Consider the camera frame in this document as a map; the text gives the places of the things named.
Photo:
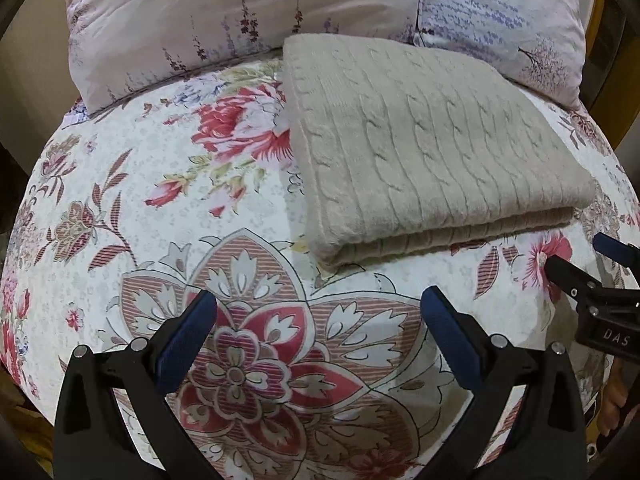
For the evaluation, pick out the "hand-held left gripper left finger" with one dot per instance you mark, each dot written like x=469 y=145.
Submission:
x=182 y=340

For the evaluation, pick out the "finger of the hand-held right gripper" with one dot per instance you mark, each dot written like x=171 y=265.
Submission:
x=610 y=250
x=570 y=275

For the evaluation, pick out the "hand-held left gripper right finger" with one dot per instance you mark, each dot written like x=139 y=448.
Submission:
x=450 y=340

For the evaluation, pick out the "person's right hand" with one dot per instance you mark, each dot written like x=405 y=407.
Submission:
x=616 y=390

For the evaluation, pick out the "floral bedsheet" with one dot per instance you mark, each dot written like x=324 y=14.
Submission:
x=150 y=210

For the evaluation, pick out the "wooden headboard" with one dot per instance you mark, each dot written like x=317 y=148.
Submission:
x=607 y=50

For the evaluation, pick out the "lavender tree print pillow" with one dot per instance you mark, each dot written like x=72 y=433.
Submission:
x=500 y=20

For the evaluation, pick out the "pink floral print pillow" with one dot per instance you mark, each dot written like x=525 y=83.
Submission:
x=200 y=20

